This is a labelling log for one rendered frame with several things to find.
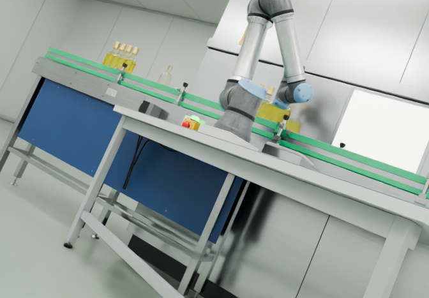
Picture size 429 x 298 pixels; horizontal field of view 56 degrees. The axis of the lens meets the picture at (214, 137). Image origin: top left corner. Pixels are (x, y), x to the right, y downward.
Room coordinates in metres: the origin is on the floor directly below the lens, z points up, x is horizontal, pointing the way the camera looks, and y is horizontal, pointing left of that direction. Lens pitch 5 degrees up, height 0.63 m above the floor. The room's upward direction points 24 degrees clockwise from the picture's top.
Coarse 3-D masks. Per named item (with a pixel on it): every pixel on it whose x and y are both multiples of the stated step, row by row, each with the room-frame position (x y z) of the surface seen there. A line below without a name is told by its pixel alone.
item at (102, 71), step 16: (80, 64) 2.58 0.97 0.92; (96, 64) 2.51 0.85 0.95; (112, 80) 2.42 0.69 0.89; (128, 80) 2.37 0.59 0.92; (144, 80) 2.31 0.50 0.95; (160, 96) 2.23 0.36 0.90; (176, 96) 2.19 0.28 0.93; (192, 96) 2.14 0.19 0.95; (208, 112) 2.08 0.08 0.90; (224, 112) 2.04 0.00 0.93; (256, 128) 1.94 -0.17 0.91; (272, 128) 1.90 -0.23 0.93
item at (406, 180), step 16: (288, 144) 1.95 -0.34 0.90; (304, 144) 1.92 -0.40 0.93; (320, 144) 1.88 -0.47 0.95; (336, 160) 1.83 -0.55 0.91; (352, 160) 1.80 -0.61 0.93; (368, 160) 1.77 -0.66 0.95; (368, 176) 1.76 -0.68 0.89; (384, 176) 1.73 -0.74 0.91; (400, 176) 1.70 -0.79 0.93; (416, 176) 1.67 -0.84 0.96; (416, 192) 1.66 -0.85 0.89
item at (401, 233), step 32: (128, 128) 2.01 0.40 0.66; (224, 160) 1.46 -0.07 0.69; (96, 192) 2.08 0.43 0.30; (288, 192) 1.22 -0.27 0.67; (320, 192) 1.14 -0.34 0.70; (96, 224) 1.93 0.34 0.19; (352, 224) 1.05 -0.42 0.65; (384, 224) 0.99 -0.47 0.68; (416, 224) 0.97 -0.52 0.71; (128, 256) 1.68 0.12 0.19; (384, 256) 0.96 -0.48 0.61; (160, 288) 1.49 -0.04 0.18; (384, 288) 0.94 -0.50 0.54
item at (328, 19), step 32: (320, 0) 2.23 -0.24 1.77; (352, 0) 2.14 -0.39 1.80; (384, 0) 2.06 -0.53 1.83; (416, 0) 1.99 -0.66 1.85; (224, 32) 2.48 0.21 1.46; (320, 32) 2.19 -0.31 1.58; (352, 32) 2.11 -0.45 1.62; (384, 32) 2.03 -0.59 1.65; (416, 32) 1.96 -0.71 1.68; (224, 64) 2.43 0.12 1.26; (320, 64) 2.13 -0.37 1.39; (352, 64) 2.07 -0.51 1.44; (384, 64) 2.00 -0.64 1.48; (416, 64) 1.93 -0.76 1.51; (416, 96) 1.88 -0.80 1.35
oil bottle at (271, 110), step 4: (272, 104) 2.04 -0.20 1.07; (268, 108) 2.05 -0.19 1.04; (272, 108) 2.04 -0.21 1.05; (276, 108) 2.03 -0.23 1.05; (268, 112) 2.04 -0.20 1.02; (272, 112) 2.03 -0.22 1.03; (264, 116) 2.05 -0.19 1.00; (268, 116) 2.04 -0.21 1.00; (272, 116) 2.03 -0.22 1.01; (272, 120) 2.03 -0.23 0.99
